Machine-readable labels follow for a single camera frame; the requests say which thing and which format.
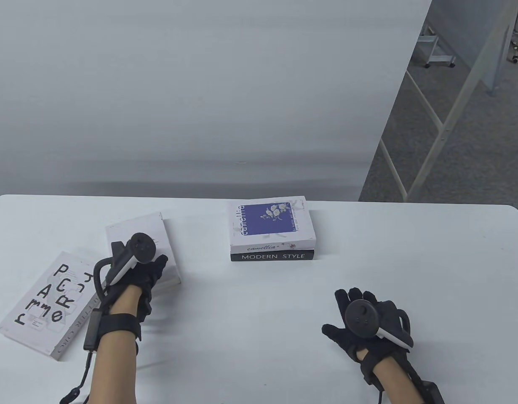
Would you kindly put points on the person's right hand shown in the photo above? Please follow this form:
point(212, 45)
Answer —
point(389, 315)

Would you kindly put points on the person's left hand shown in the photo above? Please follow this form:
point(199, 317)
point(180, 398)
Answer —
point(147, 275)

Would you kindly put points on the white book small text cover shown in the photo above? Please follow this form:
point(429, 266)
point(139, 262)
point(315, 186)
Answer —
point(132, 223)

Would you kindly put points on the white book large black letters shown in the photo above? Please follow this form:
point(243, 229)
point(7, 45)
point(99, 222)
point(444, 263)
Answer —
point(31, 303)

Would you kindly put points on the white book with black spine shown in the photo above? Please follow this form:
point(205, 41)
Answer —
point(271, 256)

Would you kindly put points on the white book purple floral cover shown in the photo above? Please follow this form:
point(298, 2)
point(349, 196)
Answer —
point(263, 219)

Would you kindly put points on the person's right forearm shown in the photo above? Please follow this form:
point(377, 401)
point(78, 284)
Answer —
point(393, 383)

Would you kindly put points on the person's left forearm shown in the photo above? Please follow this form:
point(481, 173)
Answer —
point(113, 370)

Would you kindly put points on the white backdrop board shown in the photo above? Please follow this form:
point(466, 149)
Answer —
point(200, 84)

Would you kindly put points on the white wheeled cart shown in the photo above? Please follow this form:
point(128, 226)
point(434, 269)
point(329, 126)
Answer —
point(440, 60)

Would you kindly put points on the grey partition panel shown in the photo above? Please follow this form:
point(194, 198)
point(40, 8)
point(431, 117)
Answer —
point(473, 25)

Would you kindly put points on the black left wrist camera module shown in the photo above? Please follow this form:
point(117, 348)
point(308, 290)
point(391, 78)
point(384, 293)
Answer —
point(92, 332)

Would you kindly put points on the white metal frame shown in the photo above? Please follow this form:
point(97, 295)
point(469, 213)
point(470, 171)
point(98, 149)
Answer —
point(444, 128)

